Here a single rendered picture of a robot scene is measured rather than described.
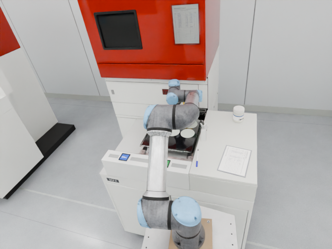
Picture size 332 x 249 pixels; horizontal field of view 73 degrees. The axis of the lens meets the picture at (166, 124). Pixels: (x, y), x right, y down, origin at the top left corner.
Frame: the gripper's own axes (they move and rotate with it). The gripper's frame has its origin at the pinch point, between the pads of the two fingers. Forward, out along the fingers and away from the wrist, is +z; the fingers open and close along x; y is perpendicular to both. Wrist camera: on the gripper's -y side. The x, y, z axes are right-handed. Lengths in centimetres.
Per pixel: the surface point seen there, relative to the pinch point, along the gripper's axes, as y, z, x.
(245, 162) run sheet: -53, -6, -22
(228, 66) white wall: 129, 25, -105
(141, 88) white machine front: 30.6, -20.9, 19.4
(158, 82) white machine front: 22.8, -26.5, 6.5
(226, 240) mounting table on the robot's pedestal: -81, 9, 2
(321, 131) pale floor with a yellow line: 39, 91, -186
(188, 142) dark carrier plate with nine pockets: -18.2, 1.4, -1.0
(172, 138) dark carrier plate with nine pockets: -10.2, 1.4, 8.2
